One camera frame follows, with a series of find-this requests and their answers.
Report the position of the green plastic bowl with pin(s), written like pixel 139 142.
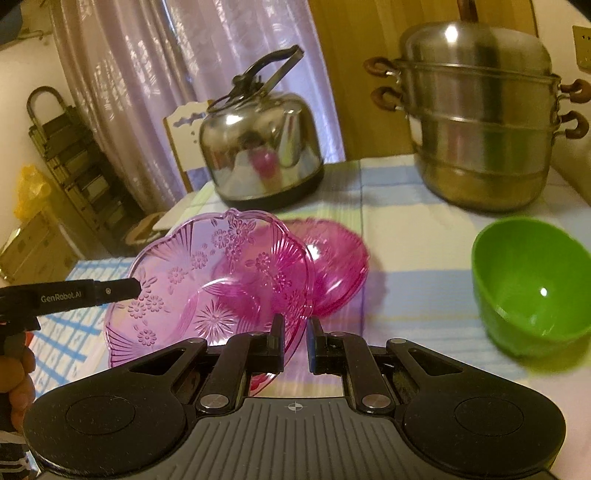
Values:
pixel 531 286

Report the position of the white stool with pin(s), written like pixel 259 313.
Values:
pixel 161 226

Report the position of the sheer lilac curtain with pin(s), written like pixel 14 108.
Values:
pixel 138 92

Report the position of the white chair backrest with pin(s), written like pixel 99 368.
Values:
pixel 182 134

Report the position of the wooden door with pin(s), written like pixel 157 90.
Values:
pixel 355 92

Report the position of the yellow plastic bag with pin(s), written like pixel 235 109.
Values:
pixel 30 191

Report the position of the large pink flower-pattern plate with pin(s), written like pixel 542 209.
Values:
pixel 184 295

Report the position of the blue grid cloth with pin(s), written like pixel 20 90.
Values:
pixel 69 337

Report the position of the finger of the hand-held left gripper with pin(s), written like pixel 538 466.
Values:
pixel 117 290

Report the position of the dark folding rack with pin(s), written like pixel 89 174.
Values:
pixel 78 166

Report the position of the person's left hand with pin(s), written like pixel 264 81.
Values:
pixel 16 383

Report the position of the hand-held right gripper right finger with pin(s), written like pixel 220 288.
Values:
pixel 316 346

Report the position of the stainless steel kettle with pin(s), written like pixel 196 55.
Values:
pixel 258 152

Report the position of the pink plastic bowl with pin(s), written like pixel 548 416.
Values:
pixel 334 267

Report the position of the checkered pastel tablecloth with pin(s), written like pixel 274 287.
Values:
pixel 415 286

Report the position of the wall socket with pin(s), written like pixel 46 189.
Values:
pixel 582 48

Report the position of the stainless steel steamer pot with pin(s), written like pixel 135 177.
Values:
pixel 480 124

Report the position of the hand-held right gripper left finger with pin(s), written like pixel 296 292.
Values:
pixel 277 344

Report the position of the cardboard box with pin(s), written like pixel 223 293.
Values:
pixel 32 249

